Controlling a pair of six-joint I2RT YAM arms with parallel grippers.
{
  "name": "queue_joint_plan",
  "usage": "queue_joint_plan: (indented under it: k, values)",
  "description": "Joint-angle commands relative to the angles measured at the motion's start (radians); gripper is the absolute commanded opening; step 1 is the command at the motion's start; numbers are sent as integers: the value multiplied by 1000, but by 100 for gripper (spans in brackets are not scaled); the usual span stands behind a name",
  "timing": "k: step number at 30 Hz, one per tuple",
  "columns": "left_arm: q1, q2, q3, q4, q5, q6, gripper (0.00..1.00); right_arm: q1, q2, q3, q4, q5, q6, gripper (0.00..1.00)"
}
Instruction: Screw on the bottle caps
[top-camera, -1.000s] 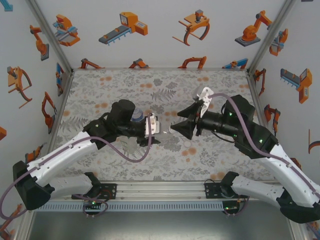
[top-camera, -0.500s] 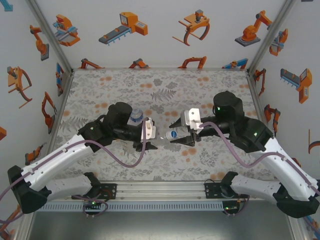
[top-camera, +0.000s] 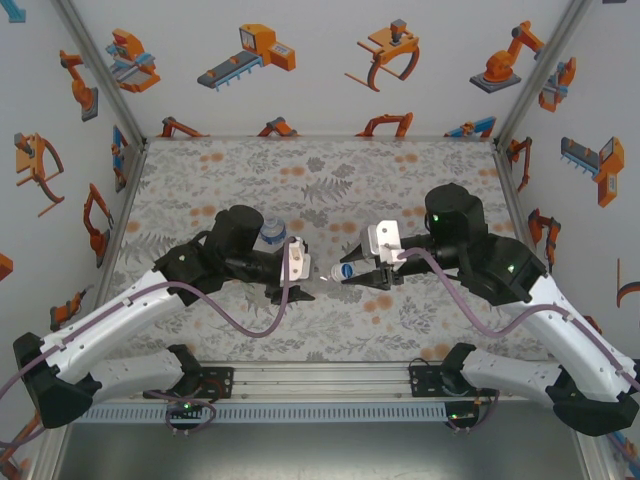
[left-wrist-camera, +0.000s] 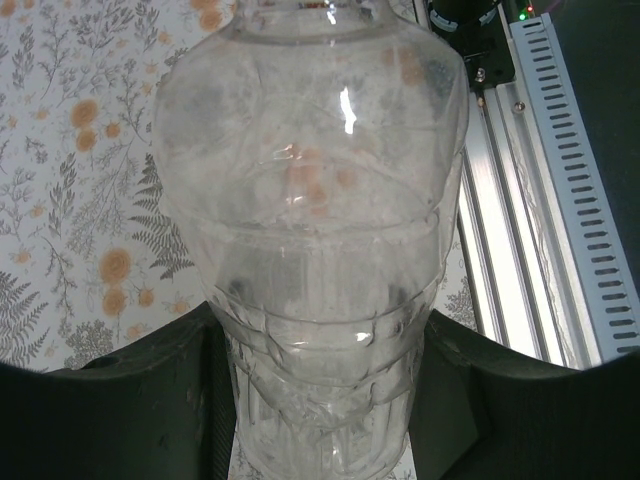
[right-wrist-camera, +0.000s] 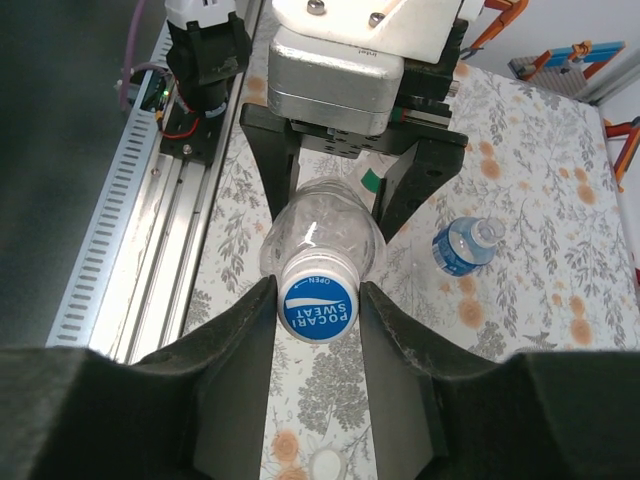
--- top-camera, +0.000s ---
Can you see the white bottle cap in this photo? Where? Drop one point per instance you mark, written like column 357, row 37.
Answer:
column 345, row 271

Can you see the clear bottle blue label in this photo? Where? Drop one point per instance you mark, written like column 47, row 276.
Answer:
column 274, row 235

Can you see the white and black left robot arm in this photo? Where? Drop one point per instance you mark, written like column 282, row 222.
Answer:
column 115, row 320

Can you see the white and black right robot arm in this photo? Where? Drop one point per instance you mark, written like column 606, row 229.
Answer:
column 565, row 325

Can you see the grey floral table mat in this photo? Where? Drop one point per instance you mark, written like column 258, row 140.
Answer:
column 320, row 330

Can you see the small circuit board green light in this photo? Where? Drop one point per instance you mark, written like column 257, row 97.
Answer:
column 460, row 416
column 186, row 407

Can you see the aluminium side rail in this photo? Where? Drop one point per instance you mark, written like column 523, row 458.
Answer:
column 514, row 200
column 126, row 200

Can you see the thin aluminium rail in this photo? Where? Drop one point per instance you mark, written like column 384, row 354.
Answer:
column 425, row 138

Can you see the wide aluminium extrusion rail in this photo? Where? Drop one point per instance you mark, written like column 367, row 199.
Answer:
column 320, row 382

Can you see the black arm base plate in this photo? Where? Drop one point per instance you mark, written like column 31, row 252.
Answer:
column 222, row 382
column 422, row 382

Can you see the aluminium frame post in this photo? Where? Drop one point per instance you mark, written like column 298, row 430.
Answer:
column 98, row 65
column 47, row 470
column 600, row 460
column 545, row 65

